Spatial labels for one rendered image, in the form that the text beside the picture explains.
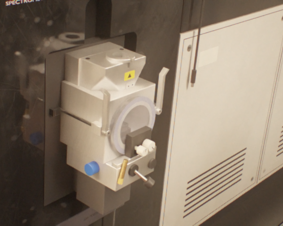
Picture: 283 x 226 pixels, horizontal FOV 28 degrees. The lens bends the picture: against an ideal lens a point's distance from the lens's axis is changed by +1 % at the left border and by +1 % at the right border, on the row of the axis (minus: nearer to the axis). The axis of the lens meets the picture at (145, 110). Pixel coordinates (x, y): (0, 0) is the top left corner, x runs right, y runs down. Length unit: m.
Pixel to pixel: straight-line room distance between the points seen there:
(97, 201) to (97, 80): 0.20
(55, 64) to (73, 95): 0.05
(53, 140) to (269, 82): 0.64
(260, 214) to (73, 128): 0.79
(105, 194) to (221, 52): 0.40
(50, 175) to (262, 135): 0.67
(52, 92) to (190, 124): 0.38
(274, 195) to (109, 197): 0.80
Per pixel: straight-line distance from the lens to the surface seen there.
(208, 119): 1.15
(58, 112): 0.81
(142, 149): 0.78
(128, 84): 0.79
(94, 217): 0.97
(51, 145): 0.84
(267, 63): 1.29
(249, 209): 1.51
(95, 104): 0.76
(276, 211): 1.53
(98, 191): 0.86
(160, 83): 0.82
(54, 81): 0.80
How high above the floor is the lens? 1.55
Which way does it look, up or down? 25 degrees down
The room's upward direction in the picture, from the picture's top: 5 degrees clockwise
